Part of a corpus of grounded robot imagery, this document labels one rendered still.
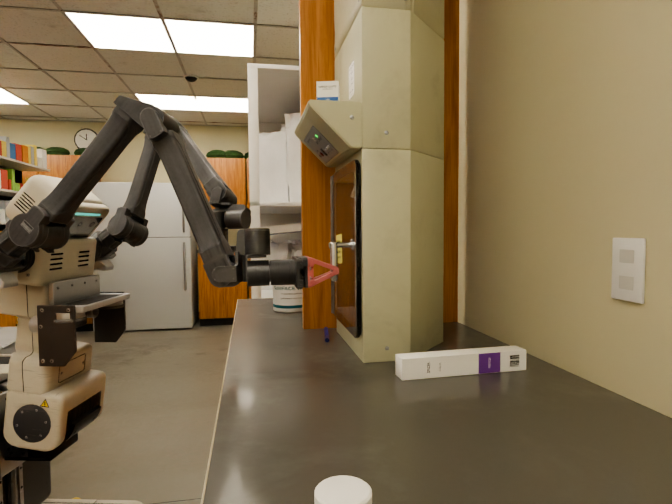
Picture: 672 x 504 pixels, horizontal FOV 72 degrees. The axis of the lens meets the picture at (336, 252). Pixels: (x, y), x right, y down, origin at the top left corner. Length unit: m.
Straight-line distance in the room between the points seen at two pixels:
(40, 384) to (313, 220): 0.85
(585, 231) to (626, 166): 0.16
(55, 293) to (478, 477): 1.14
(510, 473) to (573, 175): 0.66
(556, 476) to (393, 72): 0.81
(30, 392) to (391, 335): 0.97
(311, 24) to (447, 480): 1.23
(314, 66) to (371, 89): 0.41
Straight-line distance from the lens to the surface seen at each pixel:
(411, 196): 1.04
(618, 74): 1.05
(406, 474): 0.63
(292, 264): 1.01
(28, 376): 1.50
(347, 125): 1.02
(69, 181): 1.23
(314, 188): 1.36
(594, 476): 0.69
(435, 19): 1.27
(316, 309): 1.38
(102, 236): 1.67
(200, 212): 1.06
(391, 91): 1.06
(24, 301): 1.51
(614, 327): 1.02
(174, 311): 6.01
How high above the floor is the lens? 1.24
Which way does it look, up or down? 3 degrees down
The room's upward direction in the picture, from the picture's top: straight up
